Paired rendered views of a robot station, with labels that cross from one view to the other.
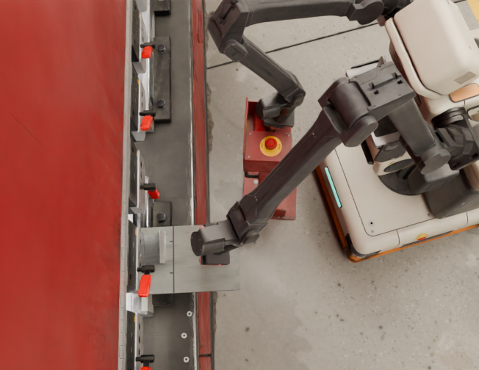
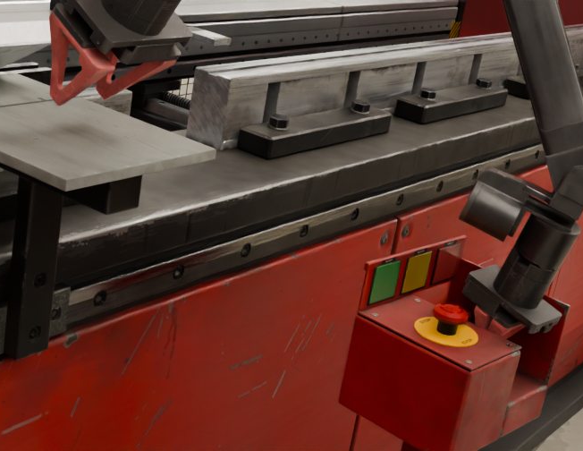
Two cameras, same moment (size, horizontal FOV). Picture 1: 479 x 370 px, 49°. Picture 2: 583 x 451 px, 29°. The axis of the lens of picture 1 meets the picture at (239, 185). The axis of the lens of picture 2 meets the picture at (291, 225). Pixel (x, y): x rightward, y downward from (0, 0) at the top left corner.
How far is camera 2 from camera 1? 1.33 m
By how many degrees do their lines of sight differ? 56
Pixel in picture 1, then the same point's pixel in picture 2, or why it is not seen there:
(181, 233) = (77, 105)
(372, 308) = not seen: outside the picture
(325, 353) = not seen: outside the picture
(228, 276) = (76, 162)
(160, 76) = (319, 118)
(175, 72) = (354, 146)
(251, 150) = (392, 313)
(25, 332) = not seen: outside the picture
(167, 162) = (191, 172)
